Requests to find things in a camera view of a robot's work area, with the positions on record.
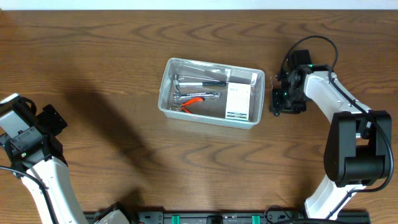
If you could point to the red handled pliers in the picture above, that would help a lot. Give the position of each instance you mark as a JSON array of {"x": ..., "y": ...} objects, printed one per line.
[{"x": 182, "y": 107}]

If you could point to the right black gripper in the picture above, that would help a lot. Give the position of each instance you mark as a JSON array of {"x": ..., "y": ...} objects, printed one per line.
[{"x": 301, "y": 107}]

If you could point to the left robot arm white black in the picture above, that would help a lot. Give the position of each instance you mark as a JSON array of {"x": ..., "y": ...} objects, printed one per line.
[{"x": 36, "y": 157}]

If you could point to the clear plastic container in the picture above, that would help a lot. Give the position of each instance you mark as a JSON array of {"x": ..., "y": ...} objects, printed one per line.
[{"x": 212, "y": 110}]

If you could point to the small hammer black handle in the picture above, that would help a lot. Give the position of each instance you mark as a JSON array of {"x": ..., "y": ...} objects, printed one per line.
[{"x": 178, "y": 84}]

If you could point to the black yellow screwdriver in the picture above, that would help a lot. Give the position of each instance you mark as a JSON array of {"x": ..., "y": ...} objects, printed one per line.
[{"x": 273, "y": 109}]

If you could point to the white blue cardboard box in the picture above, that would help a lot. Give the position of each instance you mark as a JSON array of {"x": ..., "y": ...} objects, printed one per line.
[{"x": 238, "y": 101}]

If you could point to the black mounting rail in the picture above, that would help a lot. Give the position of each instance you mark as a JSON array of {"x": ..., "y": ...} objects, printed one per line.
[{"x": 270, "y": 216}]

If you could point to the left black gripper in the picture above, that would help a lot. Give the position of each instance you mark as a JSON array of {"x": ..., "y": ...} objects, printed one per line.
[{"x": 50, "y": 121}]

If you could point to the silver wrench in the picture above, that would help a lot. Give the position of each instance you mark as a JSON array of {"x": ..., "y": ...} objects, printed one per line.
[{"x": 210, "y": 94}]

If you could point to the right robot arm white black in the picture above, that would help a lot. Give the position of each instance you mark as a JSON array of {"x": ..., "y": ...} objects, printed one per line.
[{"x": 358, "y": 155}]

